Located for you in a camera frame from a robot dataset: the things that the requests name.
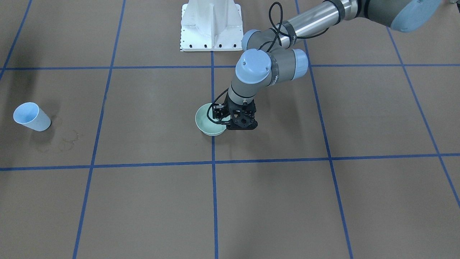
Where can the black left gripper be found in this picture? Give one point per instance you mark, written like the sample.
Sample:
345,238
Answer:
217,112

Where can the mint green bowl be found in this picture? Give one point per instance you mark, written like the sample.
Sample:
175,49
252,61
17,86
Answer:
205,125

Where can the light blue plastic cup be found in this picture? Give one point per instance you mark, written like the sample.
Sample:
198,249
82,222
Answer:
30,115

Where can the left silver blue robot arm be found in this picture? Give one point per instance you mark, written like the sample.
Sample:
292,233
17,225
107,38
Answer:
269,56

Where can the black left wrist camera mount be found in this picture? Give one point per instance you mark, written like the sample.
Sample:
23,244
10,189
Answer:
242,119

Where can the white camera pedestal column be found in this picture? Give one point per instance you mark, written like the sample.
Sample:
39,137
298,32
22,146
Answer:
211,25

